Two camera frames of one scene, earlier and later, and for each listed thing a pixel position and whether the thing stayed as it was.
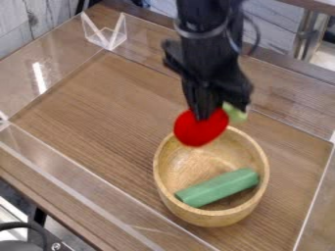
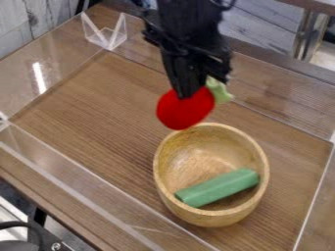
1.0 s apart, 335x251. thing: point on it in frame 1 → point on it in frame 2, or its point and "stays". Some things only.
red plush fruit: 199,132 → 181,113
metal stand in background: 309,35 stays
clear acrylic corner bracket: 104,37 stays
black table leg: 38,217 stays
